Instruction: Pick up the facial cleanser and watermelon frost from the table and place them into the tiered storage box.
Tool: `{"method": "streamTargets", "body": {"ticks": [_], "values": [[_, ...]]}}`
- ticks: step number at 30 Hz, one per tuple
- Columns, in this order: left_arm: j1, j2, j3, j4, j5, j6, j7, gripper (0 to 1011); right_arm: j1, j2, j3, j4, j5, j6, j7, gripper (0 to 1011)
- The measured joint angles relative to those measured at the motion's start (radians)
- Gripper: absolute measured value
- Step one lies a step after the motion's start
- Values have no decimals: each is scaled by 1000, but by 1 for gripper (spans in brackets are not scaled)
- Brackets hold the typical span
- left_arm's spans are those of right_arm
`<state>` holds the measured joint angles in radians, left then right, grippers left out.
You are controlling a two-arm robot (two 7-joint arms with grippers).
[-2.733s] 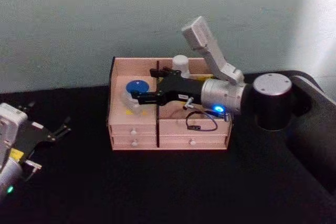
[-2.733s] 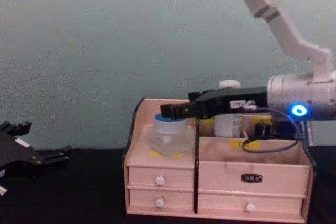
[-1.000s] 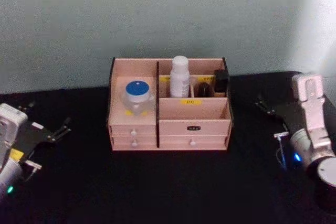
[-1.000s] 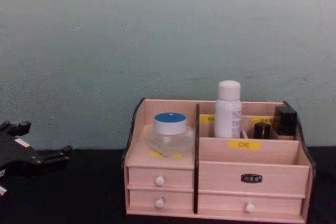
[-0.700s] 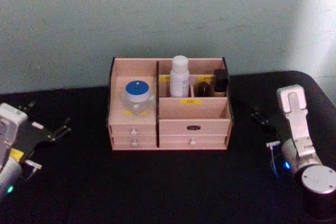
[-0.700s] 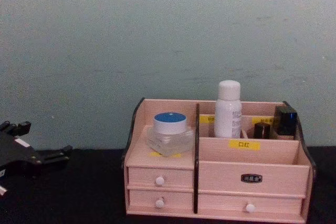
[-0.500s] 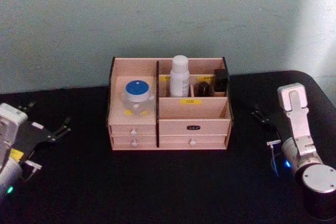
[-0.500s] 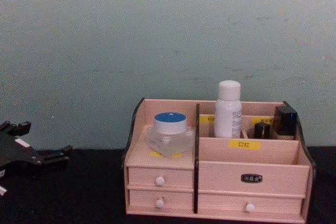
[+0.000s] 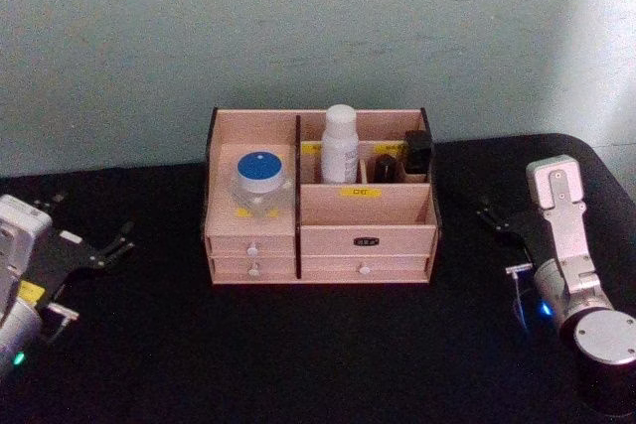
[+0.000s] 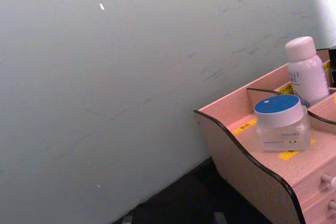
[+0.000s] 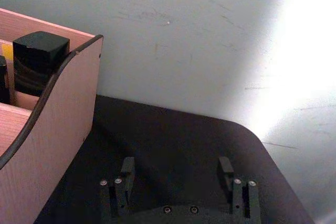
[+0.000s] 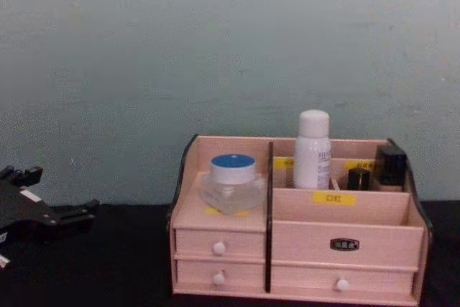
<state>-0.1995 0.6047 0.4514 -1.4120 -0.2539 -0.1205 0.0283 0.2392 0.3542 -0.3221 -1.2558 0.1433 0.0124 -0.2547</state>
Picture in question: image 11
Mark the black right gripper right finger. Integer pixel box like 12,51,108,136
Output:
217,156,263,220

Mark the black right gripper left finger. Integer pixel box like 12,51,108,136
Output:
99,156,136,219

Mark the black table cloth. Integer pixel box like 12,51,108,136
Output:
33,93,316,224

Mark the pale wooden organizer box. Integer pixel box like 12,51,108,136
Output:
0,7,104,224

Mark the large black square-topped block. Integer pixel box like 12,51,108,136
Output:
12,31,71,98

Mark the small black block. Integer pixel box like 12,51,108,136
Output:
0,55,12,105

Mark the yellow item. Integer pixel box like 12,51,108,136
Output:
2,44,14,61

